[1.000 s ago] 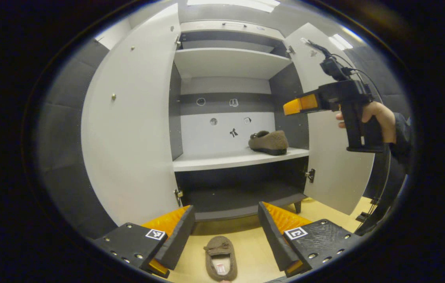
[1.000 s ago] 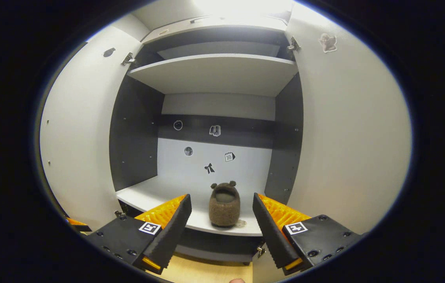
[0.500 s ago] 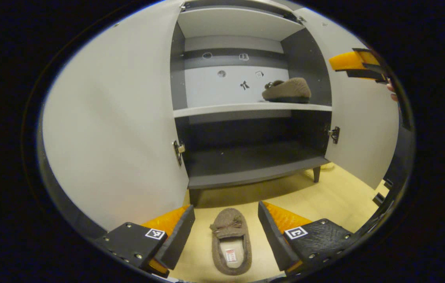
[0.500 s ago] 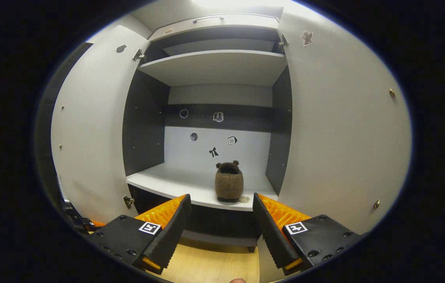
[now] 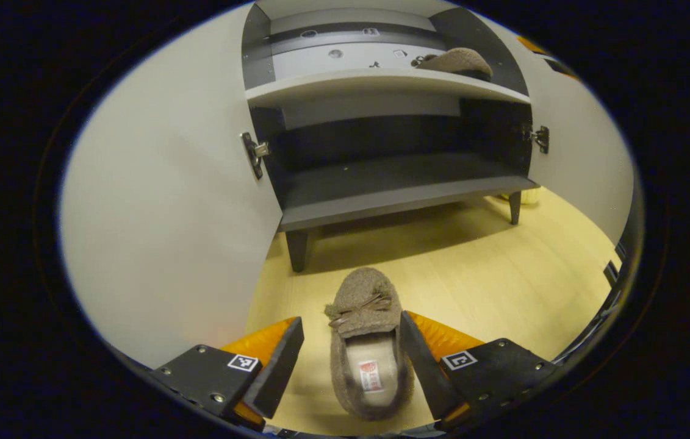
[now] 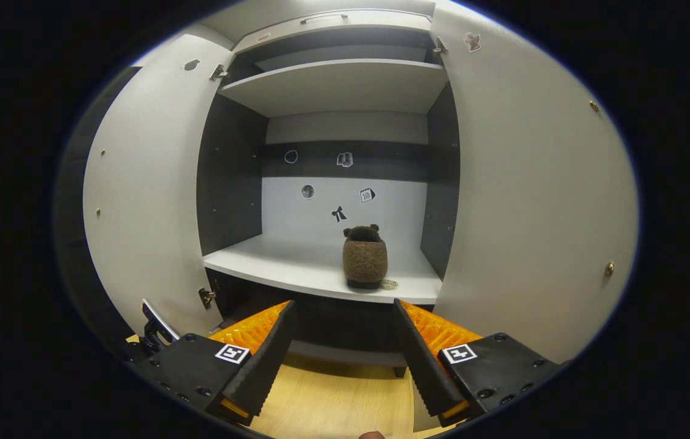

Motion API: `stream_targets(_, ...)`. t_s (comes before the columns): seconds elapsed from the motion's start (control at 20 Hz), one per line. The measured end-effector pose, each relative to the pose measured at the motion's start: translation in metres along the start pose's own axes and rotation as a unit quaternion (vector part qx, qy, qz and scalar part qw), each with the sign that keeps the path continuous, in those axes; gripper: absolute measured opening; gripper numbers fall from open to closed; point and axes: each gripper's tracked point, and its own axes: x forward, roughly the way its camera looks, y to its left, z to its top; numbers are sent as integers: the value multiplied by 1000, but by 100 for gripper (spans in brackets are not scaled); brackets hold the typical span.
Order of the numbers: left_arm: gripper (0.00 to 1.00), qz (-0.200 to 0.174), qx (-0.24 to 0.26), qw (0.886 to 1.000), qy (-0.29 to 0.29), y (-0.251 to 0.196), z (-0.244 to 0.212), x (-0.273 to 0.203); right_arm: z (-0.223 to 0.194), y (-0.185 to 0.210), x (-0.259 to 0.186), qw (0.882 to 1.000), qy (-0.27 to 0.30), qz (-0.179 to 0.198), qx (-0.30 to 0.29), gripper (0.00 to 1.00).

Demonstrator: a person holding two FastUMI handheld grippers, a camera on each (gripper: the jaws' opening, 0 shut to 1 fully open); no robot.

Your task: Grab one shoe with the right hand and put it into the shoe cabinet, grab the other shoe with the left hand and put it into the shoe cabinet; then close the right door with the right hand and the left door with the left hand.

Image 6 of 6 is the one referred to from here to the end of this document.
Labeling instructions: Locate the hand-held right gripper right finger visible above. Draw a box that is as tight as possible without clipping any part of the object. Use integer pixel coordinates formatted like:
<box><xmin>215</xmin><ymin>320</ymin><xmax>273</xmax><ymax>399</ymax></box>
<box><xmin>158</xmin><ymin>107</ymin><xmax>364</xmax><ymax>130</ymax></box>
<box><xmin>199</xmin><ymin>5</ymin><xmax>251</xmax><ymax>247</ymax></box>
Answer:
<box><xmin>394</xmin><ymin>298</ymin><xmax>562</xmax><ymax>429</ymax></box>

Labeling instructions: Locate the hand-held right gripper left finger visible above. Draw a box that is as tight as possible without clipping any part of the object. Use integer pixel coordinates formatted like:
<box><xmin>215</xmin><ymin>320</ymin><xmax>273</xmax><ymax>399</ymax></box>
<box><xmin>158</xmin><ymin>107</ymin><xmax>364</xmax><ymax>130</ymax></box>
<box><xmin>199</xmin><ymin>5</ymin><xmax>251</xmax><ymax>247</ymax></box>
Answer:
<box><xmin>131</xmin><ymin>299</ymin><xmax>296</xmax><ymax>427</ymax></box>

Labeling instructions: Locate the brown fuzzy shoe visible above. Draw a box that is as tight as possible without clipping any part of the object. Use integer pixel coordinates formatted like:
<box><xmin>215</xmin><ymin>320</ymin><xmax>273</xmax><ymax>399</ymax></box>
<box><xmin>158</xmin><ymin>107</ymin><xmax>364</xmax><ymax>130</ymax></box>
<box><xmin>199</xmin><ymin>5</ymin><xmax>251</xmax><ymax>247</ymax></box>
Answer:
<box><xmin>342</xmin><ymin>224</ymin><xmax>389</xmax><ymax>290</ymax></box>

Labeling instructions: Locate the grey shoe cabinet door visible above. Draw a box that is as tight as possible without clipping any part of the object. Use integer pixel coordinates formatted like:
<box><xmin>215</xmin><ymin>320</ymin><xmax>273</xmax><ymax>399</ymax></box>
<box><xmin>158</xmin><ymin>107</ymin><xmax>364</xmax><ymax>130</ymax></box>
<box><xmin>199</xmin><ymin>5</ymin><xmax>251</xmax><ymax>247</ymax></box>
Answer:
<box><xmin>409</xmin><ymin>0</ymin><xmax>639</xmax><ymax>434</ymax></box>
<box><xmin>82</xmin><ymin>34</ymin><xmax>235</xmax><ymax>339</ymax></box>

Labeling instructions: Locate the grey cabinet drawer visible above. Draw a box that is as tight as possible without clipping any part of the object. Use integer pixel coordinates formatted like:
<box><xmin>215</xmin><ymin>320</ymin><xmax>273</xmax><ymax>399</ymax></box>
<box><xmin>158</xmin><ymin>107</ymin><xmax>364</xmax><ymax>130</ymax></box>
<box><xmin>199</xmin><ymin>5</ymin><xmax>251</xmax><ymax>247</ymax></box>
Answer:
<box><xmin>232</xmin><ymin>9</ymin><xmax>434</xmax><ymax>54</ymax></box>

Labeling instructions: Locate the black door handle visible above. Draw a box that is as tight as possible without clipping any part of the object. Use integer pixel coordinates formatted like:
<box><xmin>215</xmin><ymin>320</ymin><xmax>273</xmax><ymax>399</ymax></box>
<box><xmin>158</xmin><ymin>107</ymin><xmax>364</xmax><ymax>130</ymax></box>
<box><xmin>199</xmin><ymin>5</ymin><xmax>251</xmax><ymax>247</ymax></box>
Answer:
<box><xmin>139</xmin><ymin>299</ymin><xmax>181</xmax><ymax>355</ymax></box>

